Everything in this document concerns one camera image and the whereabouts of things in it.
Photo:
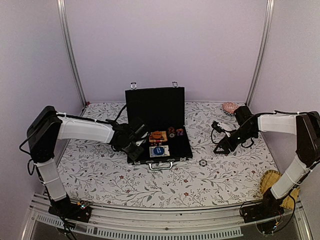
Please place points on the purple chip stack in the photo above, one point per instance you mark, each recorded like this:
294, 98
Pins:
179, 132

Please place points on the front aluminium rail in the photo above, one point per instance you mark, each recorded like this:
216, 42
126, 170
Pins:
110, 222

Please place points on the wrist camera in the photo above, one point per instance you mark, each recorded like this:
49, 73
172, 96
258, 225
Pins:
221, 127
140, 141

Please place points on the blue-backed playing card deck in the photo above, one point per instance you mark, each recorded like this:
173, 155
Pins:
166, 151

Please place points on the floral patterned table mat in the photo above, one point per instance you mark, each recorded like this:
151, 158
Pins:
94, 172

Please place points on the aluminium frame post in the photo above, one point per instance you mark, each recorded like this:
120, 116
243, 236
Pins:
61, 6
261, 51

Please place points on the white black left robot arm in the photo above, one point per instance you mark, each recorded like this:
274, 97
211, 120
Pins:
51, 126

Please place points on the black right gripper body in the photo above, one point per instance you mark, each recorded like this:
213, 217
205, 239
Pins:
244, 136

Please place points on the black white poker chip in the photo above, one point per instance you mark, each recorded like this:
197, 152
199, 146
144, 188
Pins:
203, 163

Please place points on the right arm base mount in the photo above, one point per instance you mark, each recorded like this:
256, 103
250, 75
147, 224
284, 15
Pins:
262, 212

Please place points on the right aluminium frame post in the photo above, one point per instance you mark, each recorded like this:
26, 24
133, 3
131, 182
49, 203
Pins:
261, 51

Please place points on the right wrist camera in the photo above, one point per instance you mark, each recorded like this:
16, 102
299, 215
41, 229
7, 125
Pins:
221, 127

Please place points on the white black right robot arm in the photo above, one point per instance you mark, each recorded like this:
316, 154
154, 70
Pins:
292, 137

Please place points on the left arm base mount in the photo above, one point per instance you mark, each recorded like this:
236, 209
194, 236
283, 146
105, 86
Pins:
72, 211

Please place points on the orange round blind button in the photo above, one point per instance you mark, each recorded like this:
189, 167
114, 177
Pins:
157, 134

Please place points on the left aluminium frame post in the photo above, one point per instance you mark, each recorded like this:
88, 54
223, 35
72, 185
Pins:
61, 6

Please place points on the black poker set case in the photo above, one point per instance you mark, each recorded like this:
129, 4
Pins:
160, 108

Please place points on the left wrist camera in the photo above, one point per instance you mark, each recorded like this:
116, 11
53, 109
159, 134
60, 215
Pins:
140, 141

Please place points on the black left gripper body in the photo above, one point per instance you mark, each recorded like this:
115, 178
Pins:
129, 149

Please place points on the red black chip stack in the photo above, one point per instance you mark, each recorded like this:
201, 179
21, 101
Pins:
171, 132

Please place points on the blue round blind button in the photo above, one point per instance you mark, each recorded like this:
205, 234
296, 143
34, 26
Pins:
158, 151

